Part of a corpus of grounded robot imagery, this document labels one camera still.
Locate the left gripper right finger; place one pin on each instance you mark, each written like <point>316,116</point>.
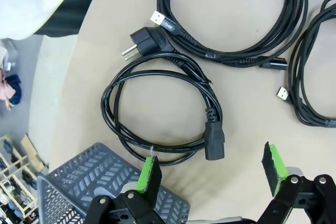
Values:
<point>274,171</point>

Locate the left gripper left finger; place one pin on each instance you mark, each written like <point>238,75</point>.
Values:
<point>152,179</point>

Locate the grey-blue perforated plastic basket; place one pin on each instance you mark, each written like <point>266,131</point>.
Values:
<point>78,171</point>

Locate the wooden shelf rack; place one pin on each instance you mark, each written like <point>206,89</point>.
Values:
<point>15,176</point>

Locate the pink and blue clothes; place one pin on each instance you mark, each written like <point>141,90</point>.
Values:
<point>10,93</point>

